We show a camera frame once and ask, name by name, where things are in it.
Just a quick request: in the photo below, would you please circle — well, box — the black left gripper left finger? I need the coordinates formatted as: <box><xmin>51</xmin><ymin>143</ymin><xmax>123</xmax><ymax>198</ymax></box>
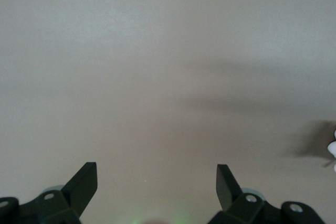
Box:
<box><xmin>0</xmin><ymin>162</ymin><xmax>98</xmax><ymax>224</ymax></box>

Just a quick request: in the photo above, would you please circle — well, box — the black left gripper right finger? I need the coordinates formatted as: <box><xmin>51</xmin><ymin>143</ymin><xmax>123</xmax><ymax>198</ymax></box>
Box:
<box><xmin>207</xmin><ymin>164</ymin><xmax>326</xmax><ymax>224</ymax></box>

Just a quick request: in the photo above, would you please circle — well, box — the white and pink plush dog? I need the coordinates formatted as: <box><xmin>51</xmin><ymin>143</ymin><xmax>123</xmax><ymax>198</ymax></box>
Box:
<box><xmin>327</xmin><ymin>129</ymin><xmax>336</xmax><ymax>174</ymax></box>

